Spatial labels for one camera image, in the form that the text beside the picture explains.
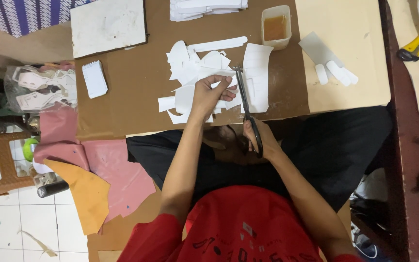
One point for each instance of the yellow black utility knife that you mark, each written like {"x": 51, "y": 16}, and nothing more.
{"x": 415, "y": 47}

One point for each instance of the dark shoe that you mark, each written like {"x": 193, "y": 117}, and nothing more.
{"x": 366, "y": 245}

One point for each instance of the brown cardboard work sheet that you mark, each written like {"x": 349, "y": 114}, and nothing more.
{"x": 133, "y": 94}

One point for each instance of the long white paper strip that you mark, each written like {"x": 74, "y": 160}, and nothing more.
{"x": 216, "y": 44}

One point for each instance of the brown plastic stool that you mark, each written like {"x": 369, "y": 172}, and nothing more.
{"x": 4, "y": 174}

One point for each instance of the green tape roll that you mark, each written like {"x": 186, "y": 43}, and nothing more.
{"x": 29, "y": 149}

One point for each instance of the white square board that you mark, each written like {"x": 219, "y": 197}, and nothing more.
{"x": 107, "y": 27}

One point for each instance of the stack of white paper sheets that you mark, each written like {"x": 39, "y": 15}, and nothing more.
{"x": 202, "y": 9}

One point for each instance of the tan scrap strip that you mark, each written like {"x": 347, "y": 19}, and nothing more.
{"x": 38, "y": 243}

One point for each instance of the clear bag of white cutouts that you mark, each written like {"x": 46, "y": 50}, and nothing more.
{"x": 40, "y": 89}

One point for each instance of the beige cardboard sheet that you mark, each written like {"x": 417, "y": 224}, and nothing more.
{"x": 340, "y": 25}

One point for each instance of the grey translucent plastic piece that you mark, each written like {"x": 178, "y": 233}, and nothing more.
{"x": 316, "y": 49}

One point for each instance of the pile of white paper pieces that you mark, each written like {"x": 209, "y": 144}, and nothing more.
{"x": 195, "y": 63}

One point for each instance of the person's left hand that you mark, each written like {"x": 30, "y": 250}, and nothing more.
{"x": 204, "y": 98}

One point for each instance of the person's black trousers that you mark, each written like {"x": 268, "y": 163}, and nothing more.
{"x": 333, "y": 153}

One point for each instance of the black scissors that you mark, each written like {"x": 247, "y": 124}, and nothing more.
{"x": 244, "y": 96}

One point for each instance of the dark wooden bench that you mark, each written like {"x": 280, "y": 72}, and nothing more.
{"x": 406, "y": 174}

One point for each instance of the person's red shirt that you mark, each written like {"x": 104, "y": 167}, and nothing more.
{"x": 242, "y": 229}

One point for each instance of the person's left fingers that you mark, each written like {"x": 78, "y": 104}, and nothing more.
{"x": 221, "y": 80}

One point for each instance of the small white notepad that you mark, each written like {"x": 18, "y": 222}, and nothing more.
{"x": 95, "y": 79}

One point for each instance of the plastic tub of amber glue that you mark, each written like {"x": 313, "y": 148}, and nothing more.
{"x": 275, "y": 29}

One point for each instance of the white curved paper cutout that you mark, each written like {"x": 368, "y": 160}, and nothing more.
{"x": 184, "y": 99}

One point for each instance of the tan leather piece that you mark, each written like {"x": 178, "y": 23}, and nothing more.
{"x": 86, "y": 193}

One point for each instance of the person's right hand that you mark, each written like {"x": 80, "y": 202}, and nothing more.
{"x": 267, "y": 140}

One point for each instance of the blue white patterned cloth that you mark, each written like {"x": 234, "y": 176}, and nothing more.
{"x": 20, "y": 12}

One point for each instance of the pink leather sheet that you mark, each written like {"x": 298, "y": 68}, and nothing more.
{"x": 122, "y": 174}

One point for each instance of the large white paper panel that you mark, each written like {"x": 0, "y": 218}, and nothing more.
{"x": 258, "y": 76}

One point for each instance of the black cylinder roll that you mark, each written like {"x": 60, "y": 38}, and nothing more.
{"x": 53, "y": 189}

